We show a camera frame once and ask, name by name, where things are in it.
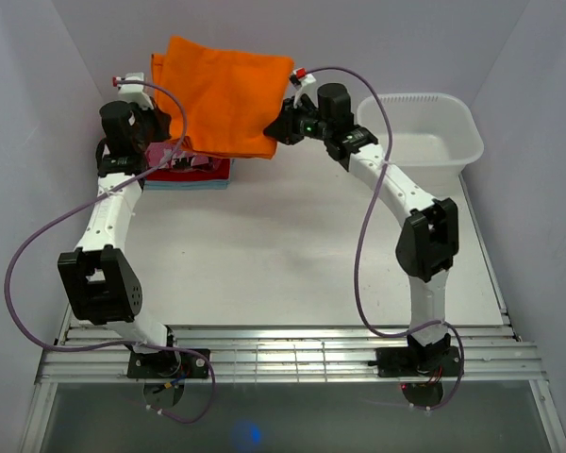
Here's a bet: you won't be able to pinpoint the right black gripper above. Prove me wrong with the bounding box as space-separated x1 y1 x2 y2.
264 96 331 146

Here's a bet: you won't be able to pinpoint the orange trousers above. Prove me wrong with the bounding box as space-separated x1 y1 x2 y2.
151 36 294 159

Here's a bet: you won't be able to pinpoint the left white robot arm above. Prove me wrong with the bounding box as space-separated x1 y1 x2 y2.
58 99 181 378

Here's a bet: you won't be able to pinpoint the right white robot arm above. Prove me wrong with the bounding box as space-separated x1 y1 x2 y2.
264 83 463 378

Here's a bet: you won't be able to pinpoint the pink camouflage folded trousers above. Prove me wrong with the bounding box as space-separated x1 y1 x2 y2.
145 143 224 173

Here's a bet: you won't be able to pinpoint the red folded trousers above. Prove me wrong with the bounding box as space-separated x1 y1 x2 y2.
147 159 232 183

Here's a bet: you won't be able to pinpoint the light blue folded trousers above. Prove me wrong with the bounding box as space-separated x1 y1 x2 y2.
144 170 231 191

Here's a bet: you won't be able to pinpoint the white plastic basin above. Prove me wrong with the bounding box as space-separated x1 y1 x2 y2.
357 92 484 196

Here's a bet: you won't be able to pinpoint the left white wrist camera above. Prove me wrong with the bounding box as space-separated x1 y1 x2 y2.
113 72 154 110

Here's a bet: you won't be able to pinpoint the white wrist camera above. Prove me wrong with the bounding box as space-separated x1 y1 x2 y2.
290 67 317 108
113 72 154 110

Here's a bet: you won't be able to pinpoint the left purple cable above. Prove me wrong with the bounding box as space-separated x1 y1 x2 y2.
4 78 217 425

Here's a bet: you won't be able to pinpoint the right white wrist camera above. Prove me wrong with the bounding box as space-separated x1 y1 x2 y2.
290 67 317 108

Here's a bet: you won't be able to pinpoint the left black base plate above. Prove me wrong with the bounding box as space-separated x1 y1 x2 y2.
126 349 210 380

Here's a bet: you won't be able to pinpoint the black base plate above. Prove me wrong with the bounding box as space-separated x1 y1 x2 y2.
368 346 462 378
126 349 210 380

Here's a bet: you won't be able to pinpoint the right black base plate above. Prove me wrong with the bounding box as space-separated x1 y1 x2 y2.
368 346 462 378

